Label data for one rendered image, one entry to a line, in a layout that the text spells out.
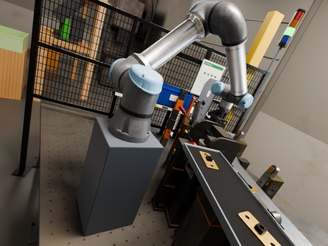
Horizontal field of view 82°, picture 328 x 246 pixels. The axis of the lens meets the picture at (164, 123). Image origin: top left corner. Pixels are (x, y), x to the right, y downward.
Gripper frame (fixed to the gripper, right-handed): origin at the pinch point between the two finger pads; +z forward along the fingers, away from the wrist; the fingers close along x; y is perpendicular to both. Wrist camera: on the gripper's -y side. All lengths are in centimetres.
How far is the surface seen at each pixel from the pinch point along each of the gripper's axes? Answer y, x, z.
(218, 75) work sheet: -54, 18, -34
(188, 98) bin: -35.6, -8.0, -10.9
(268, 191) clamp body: 43.7, 15.4, 4.0
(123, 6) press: -417, -86, -90
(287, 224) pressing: 64, 5, 2
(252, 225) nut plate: 80, -34, -15
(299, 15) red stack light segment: -53, 62, -100
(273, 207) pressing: 56, 5, 2
